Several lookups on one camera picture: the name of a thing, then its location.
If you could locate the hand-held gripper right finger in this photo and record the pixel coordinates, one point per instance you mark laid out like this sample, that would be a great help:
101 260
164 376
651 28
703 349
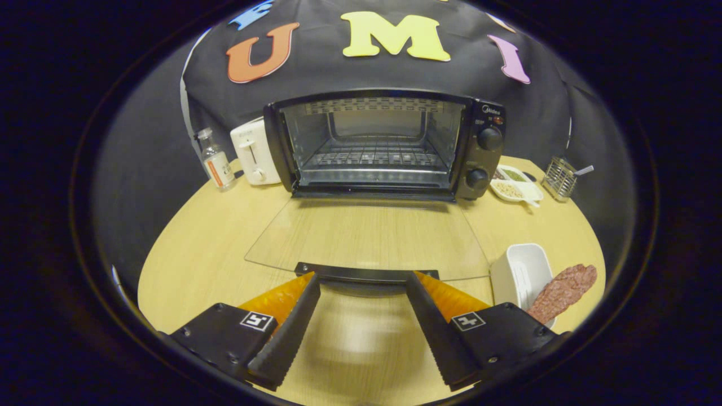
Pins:
434 330

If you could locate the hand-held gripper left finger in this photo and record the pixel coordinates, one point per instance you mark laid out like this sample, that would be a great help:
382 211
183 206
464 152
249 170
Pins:
293 330

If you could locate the white divided spice dish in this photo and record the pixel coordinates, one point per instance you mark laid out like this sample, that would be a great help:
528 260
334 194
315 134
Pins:
513 189

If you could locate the reddish brown meat piece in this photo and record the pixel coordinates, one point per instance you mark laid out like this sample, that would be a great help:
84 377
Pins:
564 290

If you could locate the black toaster oven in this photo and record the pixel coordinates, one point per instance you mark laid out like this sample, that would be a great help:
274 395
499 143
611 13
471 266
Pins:
485 163

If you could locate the metal spoon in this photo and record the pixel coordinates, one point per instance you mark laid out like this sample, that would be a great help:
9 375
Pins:
585 169

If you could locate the white bread toaster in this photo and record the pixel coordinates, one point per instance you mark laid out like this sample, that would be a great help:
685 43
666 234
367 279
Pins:
254 152

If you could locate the small white rectangular tray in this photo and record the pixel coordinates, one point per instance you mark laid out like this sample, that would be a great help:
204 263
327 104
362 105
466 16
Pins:
522 270

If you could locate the clear glass bottle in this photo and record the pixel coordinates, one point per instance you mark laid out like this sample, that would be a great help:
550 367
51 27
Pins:
217 166

